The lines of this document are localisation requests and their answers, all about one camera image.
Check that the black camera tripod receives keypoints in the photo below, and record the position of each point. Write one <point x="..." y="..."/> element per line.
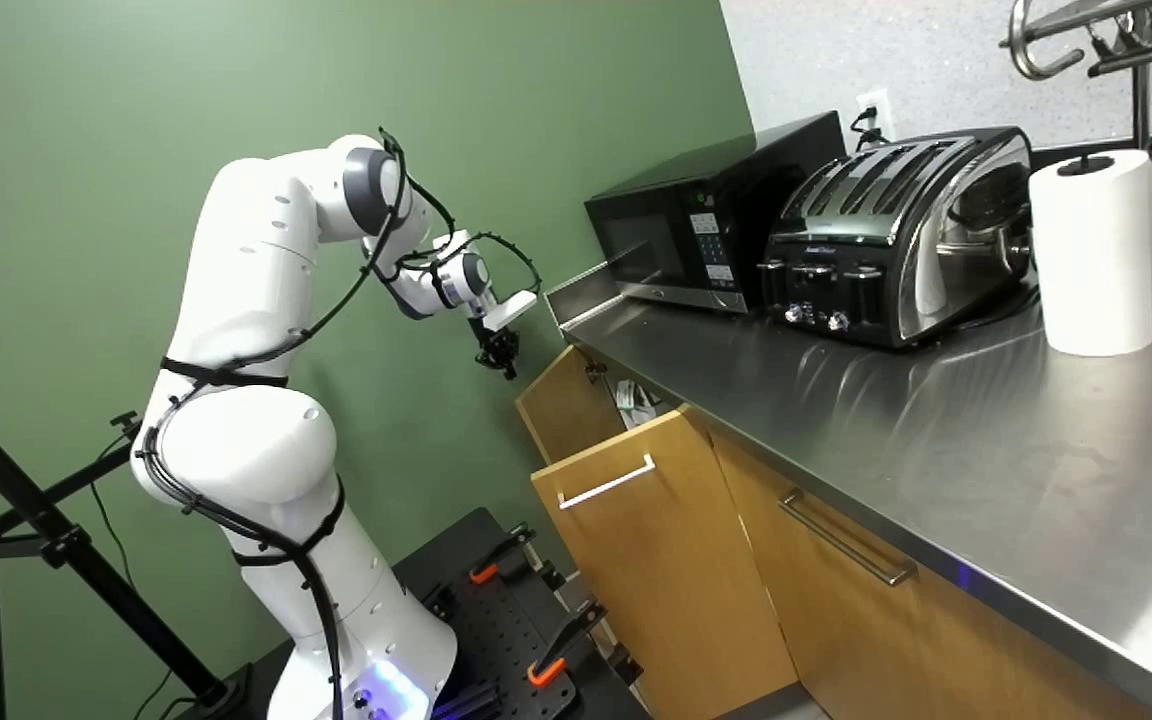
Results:
<point x="56" y="533"/>

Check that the white wall outlet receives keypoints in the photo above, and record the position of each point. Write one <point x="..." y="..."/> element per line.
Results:
<point x="872" y="123"/>

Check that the closed wooden cabinet door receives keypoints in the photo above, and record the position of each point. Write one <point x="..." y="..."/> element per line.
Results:
<point x="899" y="642"/>

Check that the white paper towel roll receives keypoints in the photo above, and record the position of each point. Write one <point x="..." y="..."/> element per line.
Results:
<point x="1095" y="254"/>

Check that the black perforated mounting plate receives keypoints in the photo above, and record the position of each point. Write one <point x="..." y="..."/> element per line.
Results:
<point x="511" y="625"/>

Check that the green and white box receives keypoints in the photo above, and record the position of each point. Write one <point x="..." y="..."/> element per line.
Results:
<point x="628" y="403"/>

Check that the black microwave oven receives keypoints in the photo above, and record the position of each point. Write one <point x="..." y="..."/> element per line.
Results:
<point x="699" y="223"/>

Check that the black and silver toaster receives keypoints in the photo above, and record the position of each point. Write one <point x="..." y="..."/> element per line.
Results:
<point x="899" y="242"/>

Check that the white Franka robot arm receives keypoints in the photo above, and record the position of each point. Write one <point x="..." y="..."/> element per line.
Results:
<point x="256" y="440"/>

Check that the wooden cabinet door by wall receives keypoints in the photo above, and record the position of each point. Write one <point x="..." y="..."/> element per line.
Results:
<point x="569" y="405"/>

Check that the chrome dish rack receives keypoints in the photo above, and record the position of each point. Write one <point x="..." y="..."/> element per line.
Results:
<point x="1110" y="35"/>

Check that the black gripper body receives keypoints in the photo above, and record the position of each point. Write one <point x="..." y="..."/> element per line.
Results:
<point x="498" y="343"/>

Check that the black orange spring clamp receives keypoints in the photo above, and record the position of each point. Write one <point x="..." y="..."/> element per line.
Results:
<point x="501" y="563"/>
<point x="562" y="653"/>

